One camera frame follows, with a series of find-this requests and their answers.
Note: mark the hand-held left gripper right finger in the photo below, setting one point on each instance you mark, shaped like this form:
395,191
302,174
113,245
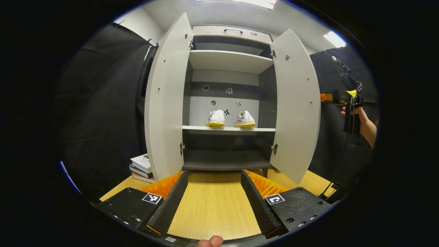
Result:
256,202

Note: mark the white cover book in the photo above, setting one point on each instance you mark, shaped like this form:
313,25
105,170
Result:
142,162

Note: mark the dark cover book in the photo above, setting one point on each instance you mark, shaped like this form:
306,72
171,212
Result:
139,170

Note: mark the large ceiling light panel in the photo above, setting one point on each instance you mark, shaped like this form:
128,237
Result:
240,2

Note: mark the small ceiling light panel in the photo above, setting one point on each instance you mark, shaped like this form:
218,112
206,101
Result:
334,38

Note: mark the brown cover book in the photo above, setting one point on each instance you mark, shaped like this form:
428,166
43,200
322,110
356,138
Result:
142,178

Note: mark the grey shoe cabinet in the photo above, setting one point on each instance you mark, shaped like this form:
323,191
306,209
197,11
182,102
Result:
228,61

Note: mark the grey shoe cabinet door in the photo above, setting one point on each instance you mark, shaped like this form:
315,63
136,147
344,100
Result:
296,103
166,103

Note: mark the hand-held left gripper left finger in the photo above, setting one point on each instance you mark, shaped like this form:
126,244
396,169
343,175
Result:
173,200

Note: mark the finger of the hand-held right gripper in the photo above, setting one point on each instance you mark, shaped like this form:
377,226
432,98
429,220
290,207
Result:
327,97

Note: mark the white shoe yellow sole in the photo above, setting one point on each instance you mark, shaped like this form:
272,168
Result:
216,118
245,119

